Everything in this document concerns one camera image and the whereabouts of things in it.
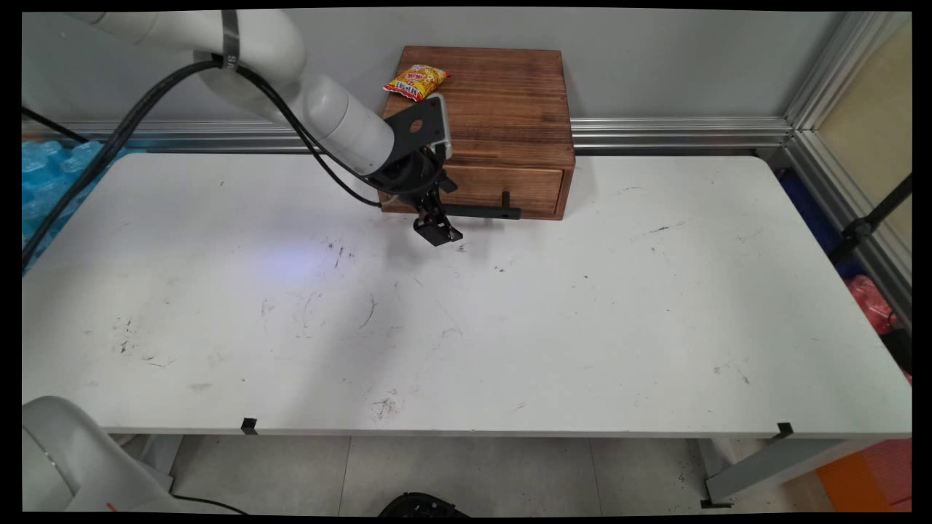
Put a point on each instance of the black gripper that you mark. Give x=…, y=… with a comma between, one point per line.
x=411, y=178

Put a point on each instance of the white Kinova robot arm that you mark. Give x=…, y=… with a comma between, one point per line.
x=342, y=120

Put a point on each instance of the dark wooden cabinet box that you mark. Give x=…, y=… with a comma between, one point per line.
x=510, y=102

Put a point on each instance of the yellow snack packet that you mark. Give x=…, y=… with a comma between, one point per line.
x=416, y=81

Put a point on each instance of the black tape marker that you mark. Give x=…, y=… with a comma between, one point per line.
x=783, y=431
x=250, y=426

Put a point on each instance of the round black floor object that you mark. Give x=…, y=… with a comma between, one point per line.
x=422, y=506

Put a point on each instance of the dark blue fabric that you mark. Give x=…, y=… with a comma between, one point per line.
x=815, y=218

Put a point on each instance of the grey table leg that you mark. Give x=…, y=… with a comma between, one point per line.
x=772, y=466
x=149, y=455

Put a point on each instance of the blue bubble wrap sheet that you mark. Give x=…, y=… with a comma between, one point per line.
x=47, y=182

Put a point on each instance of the black tripod pole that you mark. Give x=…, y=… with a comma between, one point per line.
x=866, y=224

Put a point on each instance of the red plastic bag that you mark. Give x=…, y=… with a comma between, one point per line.
x=870, y=302

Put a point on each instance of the orange floor board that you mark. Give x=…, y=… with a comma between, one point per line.
x=866, y=477

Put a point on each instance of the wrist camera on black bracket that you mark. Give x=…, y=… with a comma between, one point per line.
x=426, y=127

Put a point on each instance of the long aluminium back rail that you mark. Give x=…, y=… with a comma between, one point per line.
x=655, y=135

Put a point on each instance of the aluminium side rail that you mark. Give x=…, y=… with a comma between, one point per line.
x=837, y=185

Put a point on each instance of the aluminium corner post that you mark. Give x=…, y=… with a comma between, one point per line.
x=837, y=69

